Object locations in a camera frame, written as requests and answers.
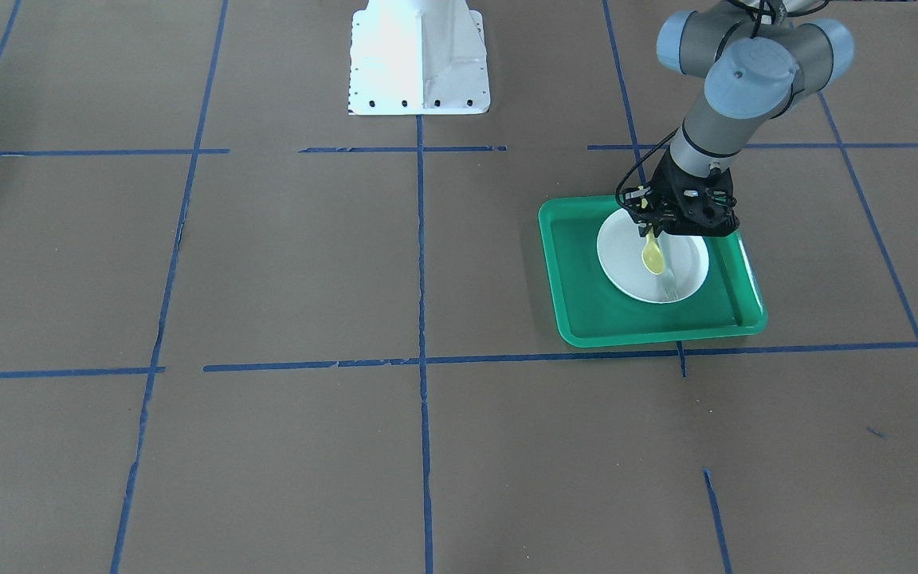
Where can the working black gripper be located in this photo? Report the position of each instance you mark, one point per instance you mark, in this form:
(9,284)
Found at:
(672,192)

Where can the yellow plastic spoon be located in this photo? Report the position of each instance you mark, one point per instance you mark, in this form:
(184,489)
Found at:
(652,256)

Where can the working silver robot arm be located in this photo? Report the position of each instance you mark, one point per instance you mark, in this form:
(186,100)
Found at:
(754,67)

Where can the white round plate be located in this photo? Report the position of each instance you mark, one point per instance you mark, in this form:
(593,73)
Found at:
(619,251)

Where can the white plastic fork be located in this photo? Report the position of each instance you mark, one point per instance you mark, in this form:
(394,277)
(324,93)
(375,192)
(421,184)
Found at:
(668,284)

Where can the green plastic tray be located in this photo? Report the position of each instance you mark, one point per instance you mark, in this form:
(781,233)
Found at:
(592,313)

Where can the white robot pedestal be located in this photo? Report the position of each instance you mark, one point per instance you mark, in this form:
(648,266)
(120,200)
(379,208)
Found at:
(418,57)

